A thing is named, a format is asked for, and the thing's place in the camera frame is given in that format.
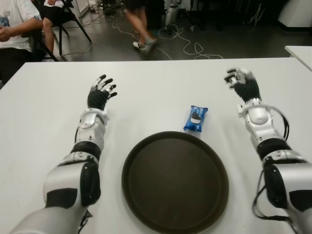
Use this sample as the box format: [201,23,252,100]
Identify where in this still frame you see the black wheeled stand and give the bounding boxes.
[182,9,196,32]

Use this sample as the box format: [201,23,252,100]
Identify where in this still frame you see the seated person in black shorts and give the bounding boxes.
[40,0,64,61]

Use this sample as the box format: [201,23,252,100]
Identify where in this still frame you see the black cabinet on casters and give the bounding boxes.
[146,0,167,29]

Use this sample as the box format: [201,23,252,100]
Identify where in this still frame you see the white curved pillar base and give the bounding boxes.
[277,0,312,32]

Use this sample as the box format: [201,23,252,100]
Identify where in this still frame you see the metal folding rods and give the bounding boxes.
[250,2,266,25]

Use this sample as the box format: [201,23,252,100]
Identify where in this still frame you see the white neighbouring table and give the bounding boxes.
[284,45,312,73]

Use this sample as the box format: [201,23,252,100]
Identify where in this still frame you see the seated person in white shirt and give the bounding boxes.
[0,0,44,85]

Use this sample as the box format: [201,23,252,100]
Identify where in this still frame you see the black folding chair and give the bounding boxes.
[31,0,93,62]
[24,30,59,63]

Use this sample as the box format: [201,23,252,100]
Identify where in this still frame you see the black cable bundle right arm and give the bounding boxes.
[252,105,302,234]

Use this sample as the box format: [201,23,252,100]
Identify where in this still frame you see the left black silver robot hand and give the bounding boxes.
[87,74,118,110]

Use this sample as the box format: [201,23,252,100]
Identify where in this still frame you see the white cable on floor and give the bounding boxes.
[111,17,224,60]

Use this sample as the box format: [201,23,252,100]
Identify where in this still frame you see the walking person in black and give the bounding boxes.
[124,0,158,52]

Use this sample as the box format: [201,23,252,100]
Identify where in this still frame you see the blue Oreo cookie packet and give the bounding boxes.
[183,105,210,133]

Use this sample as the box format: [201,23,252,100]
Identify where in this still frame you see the round dark brown tray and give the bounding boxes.
[121,131,230,234]

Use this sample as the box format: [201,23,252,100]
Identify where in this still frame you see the white cabinet panel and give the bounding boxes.
[73,0,90,18]

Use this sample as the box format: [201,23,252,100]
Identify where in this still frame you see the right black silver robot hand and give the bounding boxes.
[223,67,262,103]

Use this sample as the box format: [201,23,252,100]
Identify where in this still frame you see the silver humanoid robot legs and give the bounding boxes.
[163,0,182,31]

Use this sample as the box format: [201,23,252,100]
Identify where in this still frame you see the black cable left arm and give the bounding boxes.
[77,210,93,234]

